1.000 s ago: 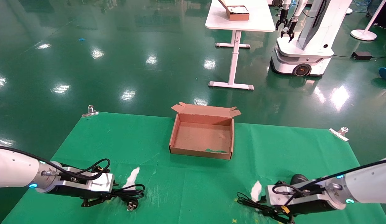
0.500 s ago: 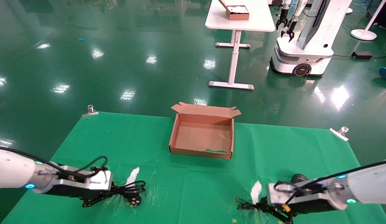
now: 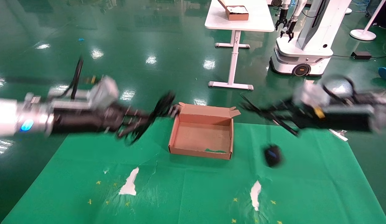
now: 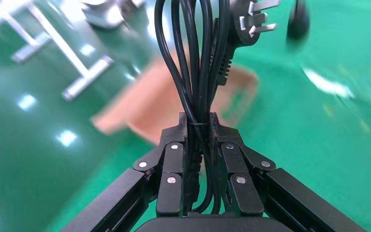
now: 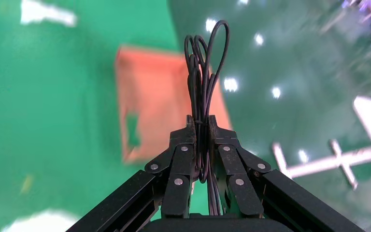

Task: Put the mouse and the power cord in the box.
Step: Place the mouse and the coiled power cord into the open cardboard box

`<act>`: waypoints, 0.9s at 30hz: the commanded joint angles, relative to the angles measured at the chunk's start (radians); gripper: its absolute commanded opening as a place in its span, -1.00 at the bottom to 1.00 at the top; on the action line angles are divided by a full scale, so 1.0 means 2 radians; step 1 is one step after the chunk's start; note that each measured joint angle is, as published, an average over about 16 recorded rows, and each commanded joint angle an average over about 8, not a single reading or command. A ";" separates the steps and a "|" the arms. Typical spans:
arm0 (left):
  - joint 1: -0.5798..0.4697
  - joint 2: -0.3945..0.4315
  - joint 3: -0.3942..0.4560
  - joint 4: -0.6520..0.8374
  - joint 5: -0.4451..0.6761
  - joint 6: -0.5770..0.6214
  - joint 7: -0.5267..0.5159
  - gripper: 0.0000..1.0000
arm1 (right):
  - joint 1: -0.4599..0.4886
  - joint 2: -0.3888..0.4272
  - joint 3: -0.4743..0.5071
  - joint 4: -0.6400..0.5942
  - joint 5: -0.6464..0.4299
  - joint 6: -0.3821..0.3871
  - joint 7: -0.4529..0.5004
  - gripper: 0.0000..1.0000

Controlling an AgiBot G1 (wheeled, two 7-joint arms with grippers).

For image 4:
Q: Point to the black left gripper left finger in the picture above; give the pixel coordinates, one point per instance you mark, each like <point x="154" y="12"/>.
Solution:
<point x="169" y="179"/>

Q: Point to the open brown cardboard box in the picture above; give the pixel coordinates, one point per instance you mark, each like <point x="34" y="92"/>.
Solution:
<point x="147" y="105"/>

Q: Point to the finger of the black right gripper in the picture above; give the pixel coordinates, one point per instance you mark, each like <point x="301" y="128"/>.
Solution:
<point x="298" y="20"/>

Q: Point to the white pedestal table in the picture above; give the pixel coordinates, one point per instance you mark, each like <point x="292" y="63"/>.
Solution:
<point x="86" y="76"/>

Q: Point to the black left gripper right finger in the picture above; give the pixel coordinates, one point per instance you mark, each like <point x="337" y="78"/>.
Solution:
<point x="243" y="189"/>

